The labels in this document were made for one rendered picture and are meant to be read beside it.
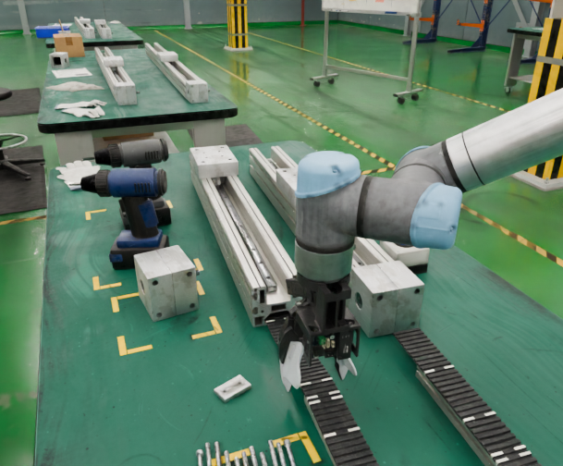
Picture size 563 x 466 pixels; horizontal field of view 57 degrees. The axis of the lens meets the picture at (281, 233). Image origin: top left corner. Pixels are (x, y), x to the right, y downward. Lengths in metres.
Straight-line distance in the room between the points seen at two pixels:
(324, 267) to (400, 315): 0.34
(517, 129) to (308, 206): 0.27
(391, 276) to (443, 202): 0.38
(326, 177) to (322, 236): 0.07
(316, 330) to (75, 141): 2.08
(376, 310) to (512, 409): 0.25
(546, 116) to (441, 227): 0.19
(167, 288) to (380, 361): 0.40
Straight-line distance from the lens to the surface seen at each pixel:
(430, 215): 0.59
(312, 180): 0.60
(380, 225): 0.60
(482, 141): 0.70
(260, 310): 0.95
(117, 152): 1.30
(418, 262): 1.14
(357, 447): 0.73
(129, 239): 1.16
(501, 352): 0.98
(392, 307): 0.93
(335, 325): 0.68
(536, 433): 0.86
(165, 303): 0.99
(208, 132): 2.68
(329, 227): 0.61
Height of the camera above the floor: 1.36
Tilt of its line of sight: 26 degrees down
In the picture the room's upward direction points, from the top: straight up
